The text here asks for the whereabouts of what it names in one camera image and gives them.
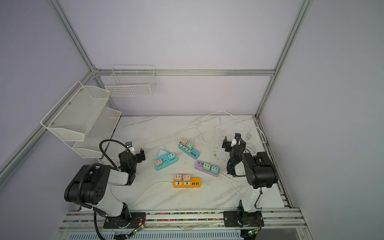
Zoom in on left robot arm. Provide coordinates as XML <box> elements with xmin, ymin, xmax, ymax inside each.
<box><xmin>64</xmin><ymin>139</ymin><xmax>146</xmax><ymax>221</ymax></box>

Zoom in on upper white mesh shelf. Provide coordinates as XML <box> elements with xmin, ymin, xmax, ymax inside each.
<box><xmin>41</xmin><ymin>82</ymin><xmax>111</xmax><ymax>142</ymax></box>

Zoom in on aluminium frame rails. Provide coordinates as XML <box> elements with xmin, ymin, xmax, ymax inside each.
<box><xmin>0</xmin><ymin>0</ymin><xmax>314</xmax><ymax>240</ymax></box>

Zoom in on green charger on teal strip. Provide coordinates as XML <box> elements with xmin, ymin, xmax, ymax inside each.
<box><xmin>186</xmin><ymin>142</ymin><xmax>194</xmax><ymax>150</ymax></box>

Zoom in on teal charger on purple strip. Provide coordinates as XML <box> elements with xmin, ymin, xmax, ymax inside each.
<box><xmin>211</xmin><ymin>166</ymin><xmax>219</xmax><ymax>175</ymax></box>

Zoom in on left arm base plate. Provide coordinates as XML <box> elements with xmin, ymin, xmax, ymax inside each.
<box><xmin>103</xmin><ymin>212</ymin><xmax>147</xmax><ymax>229</ymax></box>

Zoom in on lower white mesh shelf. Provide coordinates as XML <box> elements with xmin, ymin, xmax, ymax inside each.
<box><xmin>72</xmin><ymin>108</ymin><xmax>121</xmax><ymax>159</ymax></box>

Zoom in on teal mountain-shaped power strip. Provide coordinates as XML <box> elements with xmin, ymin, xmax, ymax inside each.
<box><xmin>155</xmin><ymin>150</ymin><xmax>179</xmax><ymax>171</ymax></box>

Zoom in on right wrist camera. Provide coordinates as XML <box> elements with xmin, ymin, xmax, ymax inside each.
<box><xmin>231</xmin><ymin>137</ymin><xmax>241</xmax><ymax>148</ymax></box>

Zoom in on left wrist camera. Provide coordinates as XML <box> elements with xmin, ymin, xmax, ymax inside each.
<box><xmin>125</xmin><ymin>142</ymin><xmax>136</xmax><ymax>155</ymax></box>

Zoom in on teal strip white cable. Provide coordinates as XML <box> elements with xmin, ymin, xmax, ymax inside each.
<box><xmin>175</xmin><ymin>110</ymin><xmax>268</xmax><ymax>145</ymax></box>

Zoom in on mint charger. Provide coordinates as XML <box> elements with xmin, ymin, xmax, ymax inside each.
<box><xmin>168</xmin><ymin>153</ymin><xmax>177</xmax><ymax>161</ymax></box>

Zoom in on pink charger on mountain strip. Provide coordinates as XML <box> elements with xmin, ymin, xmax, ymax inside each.
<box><xmin>155</xmin><ymin>159</ymin><xmax>163</xmax><ymax>167</ymax></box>

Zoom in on purple power strip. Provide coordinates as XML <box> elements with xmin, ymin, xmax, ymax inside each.
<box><xmin>195</xmin><ymin>160</ymin><xmax>220</xmax><ymax>178</ymax></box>

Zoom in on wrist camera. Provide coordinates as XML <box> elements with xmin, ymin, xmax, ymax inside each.
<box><xmin>231</xmin><ymin>137</ymin><xmax>241</xmax><ymax>148</ymax></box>
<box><xmin>125</xmin><ymin>142</ymin><xmax>136</xmax><ymax>155</ymax></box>

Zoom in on orange power strip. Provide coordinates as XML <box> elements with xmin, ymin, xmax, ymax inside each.
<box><xmin>173</xmin><ymin>178</ymin><xmax>202</xmax><ymax>189</ymax></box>

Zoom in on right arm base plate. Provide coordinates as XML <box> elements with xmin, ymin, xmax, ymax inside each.
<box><xmin>223</xmin><ymin>211</ymin><xmax>265</xmax><ymax>228</ymax></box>

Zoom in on white mesh shelf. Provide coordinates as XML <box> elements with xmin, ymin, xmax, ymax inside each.
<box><xmin>72</xmin><ymin>108</ymin><xmax>121</xmax><ymax>159</ymax></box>
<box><xmin>41</xmin><ymin>82</ymin><xmax>111</xmax><ymax>142</ymax></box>

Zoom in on orange strip white cable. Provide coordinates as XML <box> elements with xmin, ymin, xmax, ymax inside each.
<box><xmin>127</xmin><ymin>180</ymin><xmax>175</xmax><ymax>208</ymax></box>

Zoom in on teal long power strip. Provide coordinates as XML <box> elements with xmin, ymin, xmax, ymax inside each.
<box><xmin>179</xmin><ymin>142</ymin><xmax>200</xmax><ymax>160</ymax></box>

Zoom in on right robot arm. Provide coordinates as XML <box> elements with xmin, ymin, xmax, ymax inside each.
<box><xmin>222</xmin><ymin>133</ymin><xmax>279</xmax><ymax>220</ymax></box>

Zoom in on white wire basket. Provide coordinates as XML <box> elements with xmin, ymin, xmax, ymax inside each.
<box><xmin>105</xmin><ymin>65</ymin><xmax>157</xmax><ymax>97</ymax></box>

